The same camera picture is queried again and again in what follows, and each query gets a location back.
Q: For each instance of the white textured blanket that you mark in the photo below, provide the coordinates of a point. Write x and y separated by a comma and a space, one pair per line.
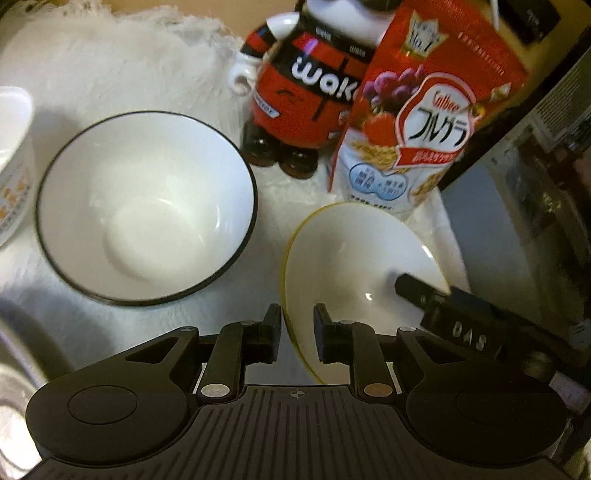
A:
115, 64

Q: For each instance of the white bowl with yellow rim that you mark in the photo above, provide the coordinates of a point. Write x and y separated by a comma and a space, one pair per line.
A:
360, 249

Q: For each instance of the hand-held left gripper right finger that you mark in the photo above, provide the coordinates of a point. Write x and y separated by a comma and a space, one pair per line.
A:
325, 332

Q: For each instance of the red robot figurine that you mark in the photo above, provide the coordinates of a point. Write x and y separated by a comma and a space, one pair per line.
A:
300, 92

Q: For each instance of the white bowl with black rim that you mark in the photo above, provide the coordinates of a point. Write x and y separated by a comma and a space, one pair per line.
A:
147, 212

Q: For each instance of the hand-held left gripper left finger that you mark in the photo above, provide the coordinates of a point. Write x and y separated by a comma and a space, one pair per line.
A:
268, 332

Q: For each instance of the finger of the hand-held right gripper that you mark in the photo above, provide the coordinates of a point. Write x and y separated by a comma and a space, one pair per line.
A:
418, 293

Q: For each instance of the red cereal packet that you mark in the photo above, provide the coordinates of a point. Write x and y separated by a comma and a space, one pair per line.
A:
429, 115

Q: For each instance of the shiny metal bowl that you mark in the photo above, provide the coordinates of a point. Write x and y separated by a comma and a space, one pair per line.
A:
18, 369

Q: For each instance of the white bowl with orange pattern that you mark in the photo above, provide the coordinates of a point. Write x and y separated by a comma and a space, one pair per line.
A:
14, 184

